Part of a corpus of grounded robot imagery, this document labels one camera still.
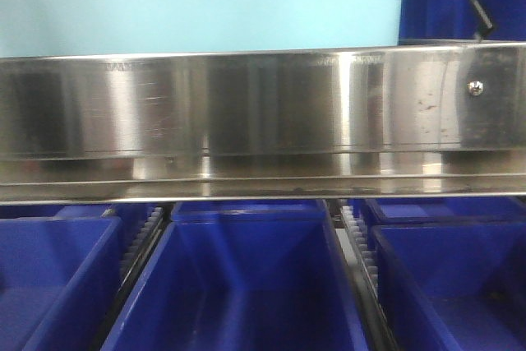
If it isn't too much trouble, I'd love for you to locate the light blue plastic bin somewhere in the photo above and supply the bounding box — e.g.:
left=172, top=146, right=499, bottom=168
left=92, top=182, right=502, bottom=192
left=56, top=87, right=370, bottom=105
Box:
left=1, top=0, right=401, bottom=57

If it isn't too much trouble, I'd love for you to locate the blue bin rear middle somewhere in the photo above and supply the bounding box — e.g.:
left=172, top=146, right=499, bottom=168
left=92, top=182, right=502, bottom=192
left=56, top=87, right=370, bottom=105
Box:
left=171, top=199, right=329, bottom=223

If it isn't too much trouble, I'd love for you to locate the blue bin lower middle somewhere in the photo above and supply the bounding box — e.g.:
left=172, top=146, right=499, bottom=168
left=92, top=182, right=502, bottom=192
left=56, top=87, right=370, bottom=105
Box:
left=103, top=217, right=368, bottom=350

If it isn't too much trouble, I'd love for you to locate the blue bin rear right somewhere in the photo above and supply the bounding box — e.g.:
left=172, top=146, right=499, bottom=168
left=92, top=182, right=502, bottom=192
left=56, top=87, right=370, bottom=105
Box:
left=359, top=196, right=525, bottom=227

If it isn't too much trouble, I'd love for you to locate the blue bin lower right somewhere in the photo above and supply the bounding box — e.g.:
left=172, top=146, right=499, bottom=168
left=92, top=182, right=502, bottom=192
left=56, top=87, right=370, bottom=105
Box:
left=372, top=222, right=525, bottom=350

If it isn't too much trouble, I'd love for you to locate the blue bin lower left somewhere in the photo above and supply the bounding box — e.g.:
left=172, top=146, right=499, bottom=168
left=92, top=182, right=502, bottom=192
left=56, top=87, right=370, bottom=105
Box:
left=1, top=218, right=122, bottom=350

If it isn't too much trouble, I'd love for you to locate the stainless steel shelf rail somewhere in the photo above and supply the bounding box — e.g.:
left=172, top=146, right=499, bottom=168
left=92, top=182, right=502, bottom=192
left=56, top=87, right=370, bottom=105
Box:
left=1, top=41, right=525, bottom=205

